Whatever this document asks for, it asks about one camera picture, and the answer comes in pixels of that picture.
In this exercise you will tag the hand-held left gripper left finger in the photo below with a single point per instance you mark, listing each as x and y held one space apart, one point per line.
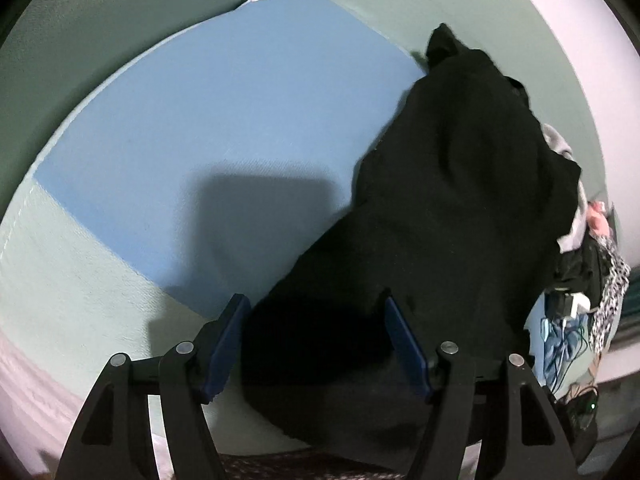
225 350

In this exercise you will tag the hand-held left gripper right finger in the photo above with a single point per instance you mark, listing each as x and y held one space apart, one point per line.
407 350

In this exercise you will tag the black garment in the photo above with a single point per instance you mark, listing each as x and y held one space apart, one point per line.
450 210

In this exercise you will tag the grey cloth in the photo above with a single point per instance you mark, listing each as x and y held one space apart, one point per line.
557 142

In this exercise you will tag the person's right forearm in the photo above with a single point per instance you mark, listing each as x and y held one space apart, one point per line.
612 280

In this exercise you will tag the person's right hand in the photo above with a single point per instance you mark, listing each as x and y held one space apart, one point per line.
598 220

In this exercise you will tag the knitted cloth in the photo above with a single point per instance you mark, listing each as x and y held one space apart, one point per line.
300 465

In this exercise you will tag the light blue cloth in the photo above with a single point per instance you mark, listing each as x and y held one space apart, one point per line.
547 350

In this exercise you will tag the green bed sheet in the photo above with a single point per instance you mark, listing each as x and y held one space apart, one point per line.
75 285

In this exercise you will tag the white power adapter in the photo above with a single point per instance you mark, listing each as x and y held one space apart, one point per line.
576 306

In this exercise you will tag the black device with green light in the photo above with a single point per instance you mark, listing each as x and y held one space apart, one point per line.
582 410

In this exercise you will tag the dark cloth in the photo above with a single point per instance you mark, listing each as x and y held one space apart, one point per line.
575 265

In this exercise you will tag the pink blanket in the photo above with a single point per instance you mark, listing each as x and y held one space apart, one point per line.
30 400

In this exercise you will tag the blue mat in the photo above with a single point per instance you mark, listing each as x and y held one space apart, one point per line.
200 110

